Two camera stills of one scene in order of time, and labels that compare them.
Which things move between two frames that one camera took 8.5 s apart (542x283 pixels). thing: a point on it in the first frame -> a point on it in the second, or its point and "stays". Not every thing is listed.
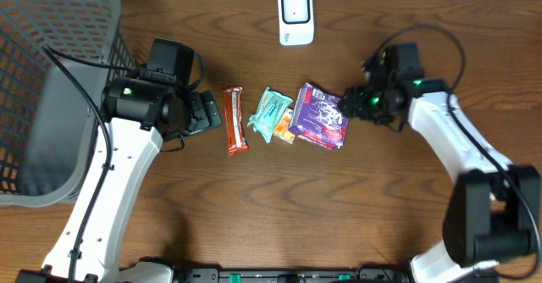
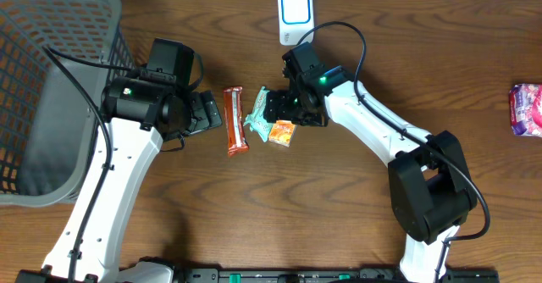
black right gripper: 355,98 -> 276,108
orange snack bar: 236,142 stays
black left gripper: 203,113 stays
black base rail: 293,275 stays
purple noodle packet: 318,117 -> 526,109
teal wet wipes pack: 271,108 stays
